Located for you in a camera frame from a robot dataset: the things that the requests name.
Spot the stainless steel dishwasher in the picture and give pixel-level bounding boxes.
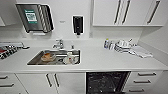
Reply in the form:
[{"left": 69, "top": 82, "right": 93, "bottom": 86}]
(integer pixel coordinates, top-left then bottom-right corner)
[{"left": 85, "top": 70, "right": 132, "bottom": 94}]

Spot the white plate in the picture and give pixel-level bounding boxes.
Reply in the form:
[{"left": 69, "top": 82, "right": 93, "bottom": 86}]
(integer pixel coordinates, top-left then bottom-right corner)
[{"left": 63, "top": 56, "right": 81, "bottom": 65}]

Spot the white cup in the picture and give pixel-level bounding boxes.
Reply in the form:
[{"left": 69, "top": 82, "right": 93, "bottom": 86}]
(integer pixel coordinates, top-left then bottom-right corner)
[{"left": 66, "top": 51, "right": 75, "bottom": 63}]

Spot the blue dish soap bottle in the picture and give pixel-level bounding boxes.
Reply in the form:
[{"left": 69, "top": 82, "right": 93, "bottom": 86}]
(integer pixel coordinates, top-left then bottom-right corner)
[{"left": 103, "top": 38, "right": 111, "bottom": 51}]

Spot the black soap dispenser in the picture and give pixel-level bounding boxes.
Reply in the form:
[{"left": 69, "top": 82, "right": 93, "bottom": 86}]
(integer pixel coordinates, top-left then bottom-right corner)
[{"left": 72, "top": 15, "right": 85, "bottom": 36}]

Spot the chrome sink faucet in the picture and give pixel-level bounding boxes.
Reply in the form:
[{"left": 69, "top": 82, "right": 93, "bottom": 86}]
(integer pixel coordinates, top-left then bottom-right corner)
[{"left": 52, "top": 38, "right": 65, "bottom": 51}]

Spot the stack of white dishes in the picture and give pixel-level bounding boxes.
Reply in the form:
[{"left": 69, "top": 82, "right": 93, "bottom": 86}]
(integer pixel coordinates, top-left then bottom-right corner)
[{"left": 114, "top": 39, "right": 132, "bottom": 54}]

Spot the orange bowl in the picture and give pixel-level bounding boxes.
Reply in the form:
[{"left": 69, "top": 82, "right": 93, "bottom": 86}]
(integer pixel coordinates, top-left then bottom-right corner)
[{"left": 40, "top": 52, "right": 55, "bottom": 63}]

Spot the white base cabinet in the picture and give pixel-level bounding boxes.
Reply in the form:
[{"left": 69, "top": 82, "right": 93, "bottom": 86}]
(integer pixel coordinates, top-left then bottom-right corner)
[{"left": 0, "top": 70, "right": 168, "bottom": 94}]

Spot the steel kitchen sink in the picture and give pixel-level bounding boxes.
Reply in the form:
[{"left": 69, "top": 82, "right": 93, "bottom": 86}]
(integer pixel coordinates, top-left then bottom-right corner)
[{"left": 27, "top": 49, "right": 82, "bottom": 67}]

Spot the white dish cloth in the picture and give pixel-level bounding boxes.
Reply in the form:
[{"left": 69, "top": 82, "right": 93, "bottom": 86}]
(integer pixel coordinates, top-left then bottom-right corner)
[{"left": 128, "top": 45, "right": 154, "bottom": 60}]

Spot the steel paper towel dispenser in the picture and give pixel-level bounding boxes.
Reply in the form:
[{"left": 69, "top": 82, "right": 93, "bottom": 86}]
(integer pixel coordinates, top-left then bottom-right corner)
[{"left": 14, "top": 3, "right": 55, "bottom": 35}]

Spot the red kitchen item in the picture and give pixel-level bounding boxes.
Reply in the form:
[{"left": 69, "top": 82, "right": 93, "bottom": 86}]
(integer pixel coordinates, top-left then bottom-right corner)
[{"left": 0, "top": 48, "right": 8, "bottom": 55}]

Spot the white wall outlet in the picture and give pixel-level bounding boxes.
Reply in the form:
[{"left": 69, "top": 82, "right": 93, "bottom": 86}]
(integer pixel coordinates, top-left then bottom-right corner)
[{"left": 88, "top": 31, "right": 94, "bottom": 39}]

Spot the white wall cabinet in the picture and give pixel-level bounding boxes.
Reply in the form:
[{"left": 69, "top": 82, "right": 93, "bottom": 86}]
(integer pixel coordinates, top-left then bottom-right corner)
[
  {"left": 92, "top": 0, "right": 168, "bottom": 28},
  {"left": 0, "top": 14, "right": 6, "bottom": 28}
]

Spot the wire dish rack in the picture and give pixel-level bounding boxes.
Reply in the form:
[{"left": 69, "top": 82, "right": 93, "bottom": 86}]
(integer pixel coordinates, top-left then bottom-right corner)
[{"left": 0, "top": 41, "right": 25, "bottom": 61}]

